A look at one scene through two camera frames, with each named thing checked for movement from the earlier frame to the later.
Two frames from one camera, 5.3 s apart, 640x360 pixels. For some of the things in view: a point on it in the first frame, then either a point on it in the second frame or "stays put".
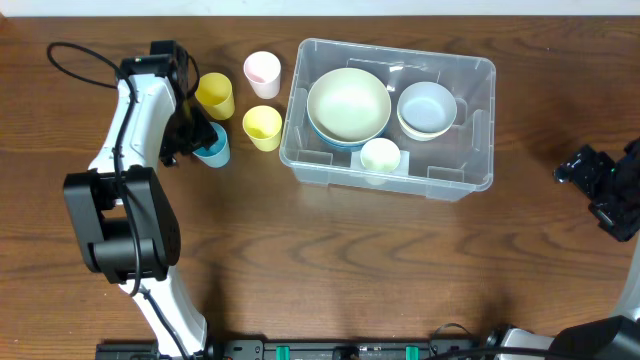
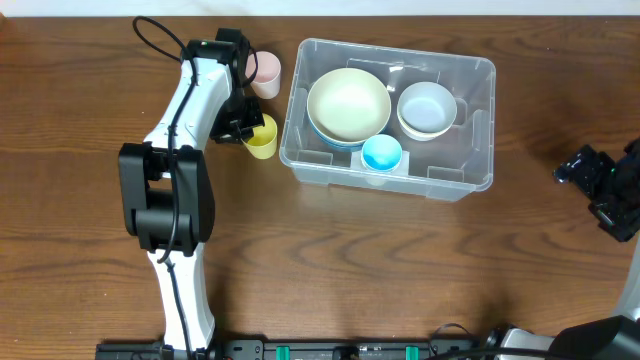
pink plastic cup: x=263 y=71 stays put
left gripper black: x=195 y=133 → x=239 y=126
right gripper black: x=576 y=170 stays put
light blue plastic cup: x=218 y=154 → x=381 y=153
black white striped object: x=289 y=349 stays put
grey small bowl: x=426 y=107 stays put
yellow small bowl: x=422 y=136 stays put
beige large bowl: x=348 y=104 stays put
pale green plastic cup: x=380 y=155 → x=375 y=180
